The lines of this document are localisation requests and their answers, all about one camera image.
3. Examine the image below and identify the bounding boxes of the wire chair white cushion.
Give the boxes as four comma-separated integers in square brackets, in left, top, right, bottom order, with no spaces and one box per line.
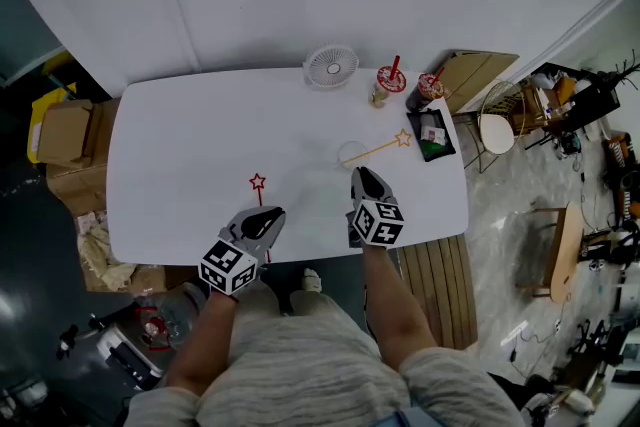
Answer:
[473,79,528,175]

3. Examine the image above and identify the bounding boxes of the yellow star wand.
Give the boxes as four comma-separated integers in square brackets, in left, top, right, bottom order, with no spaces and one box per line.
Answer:
[341,128,414,166]

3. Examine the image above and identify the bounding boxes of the white desk fan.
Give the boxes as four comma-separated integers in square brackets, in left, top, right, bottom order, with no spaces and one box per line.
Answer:
[302,43,361,92]

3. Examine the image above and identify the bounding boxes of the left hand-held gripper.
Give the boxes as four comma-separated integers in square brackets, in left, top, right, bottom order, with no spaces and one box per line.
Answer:
[198,207,287,297]

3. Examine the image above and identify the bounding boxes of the red star wand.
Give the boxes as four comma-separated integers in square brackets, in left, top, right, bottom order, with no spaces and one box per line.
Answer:
[248,172,273,265]

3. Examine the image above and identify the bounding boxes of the wooden oval side table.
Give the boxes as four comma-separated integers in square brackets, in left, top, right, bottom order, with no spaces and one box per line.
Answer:
[516,201,586,306]

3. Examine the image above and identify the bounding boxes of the blue lanyard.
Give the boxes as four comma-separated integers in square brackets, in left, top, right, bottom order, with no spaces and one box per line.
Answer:
[369,407,444,427]

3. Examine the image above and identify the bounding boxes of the yellow bin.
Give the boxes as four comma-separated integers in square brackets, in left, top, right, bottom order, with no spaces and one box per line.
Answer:
[27,83,79,165]

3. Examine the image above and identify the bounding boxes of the person's left forearm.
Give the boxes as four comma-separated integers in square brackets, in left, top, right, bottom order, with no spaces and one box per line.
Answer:
[166,289,239,397]

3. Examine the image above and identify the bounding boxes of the black tray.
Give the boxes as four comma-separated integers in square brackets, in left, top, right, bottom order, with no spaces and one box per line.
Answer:
[406,107,458,164]

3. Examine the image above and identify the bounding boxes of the person's light trousers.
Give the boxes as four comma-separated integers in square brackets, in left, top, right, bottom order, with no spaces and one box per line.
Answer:
[234,282,362,332]

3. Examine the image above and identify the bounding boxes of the flat cardboard sheet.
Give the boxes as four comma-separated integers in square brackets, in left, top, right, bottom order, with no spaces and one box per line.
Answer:
[439,49,522,116]

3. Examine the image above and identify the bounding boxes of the pale drink cup red straw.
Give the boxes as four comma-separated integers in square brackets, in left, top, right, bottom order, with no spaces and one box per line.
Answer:
[368,54,408,110]

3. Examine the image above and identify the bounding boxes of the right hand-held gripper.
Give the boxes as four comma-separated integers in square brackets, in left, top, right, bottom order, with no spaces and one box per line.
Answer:
[346,166,406,250]

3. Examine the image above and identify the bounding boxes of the person's white shoe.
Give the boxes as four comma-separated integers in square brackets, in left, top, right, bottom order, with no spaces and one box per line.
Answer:
[301,267,324,294]

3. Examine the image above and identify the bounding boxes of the person's right forearm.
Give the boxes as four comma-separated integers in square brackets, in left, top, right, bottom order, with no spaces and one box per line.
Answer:
[360,244,437,373]

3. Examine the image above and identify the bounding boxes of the crumpled packing paper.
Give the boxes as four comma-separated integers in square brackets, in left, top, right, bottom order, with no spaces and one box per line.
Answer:
[74,209,139,292]

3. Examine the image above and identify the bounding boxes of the white cable conduit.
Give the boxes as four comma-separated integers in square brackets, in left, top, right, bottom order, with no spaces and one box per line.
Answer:
[153,0,202,74]

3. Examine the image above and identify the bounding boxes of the brown cardboard box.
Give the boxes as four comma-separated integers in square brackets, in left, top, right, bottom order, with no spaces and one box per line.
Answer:
[45,162,109,217]
[36,98,122,169]

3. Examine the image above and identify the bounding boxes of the white pink packet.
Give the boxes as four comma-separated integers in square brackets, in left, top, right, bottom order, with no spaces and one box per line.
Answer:
[420,124,447,146]

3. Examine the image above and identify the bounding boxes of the clear water jug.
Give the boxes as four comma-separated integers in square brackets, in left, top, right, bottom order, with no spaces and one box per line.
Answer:
[132,287,209,354]

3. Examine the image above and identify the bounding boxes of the wooden slatted bench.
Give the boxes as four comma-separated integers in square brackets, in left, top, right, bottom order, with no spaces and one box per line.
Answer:
[397,233,480,351]

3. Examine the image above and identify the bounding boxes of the black bare branch plant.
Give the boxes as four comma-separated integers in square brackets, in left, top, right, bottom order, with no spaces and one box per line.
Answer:
[597,57,640,91]

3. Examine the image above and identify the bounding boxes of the dark drink cup red straw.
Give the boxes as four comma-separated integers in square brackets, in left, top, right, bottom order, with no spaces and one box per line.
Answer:
[405,66,447,113]

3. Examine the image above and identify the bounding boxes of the clear stemmed glass cup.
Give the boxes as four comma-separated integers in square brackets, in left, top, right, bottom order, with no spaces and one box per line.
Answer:
[337,140,372,172]

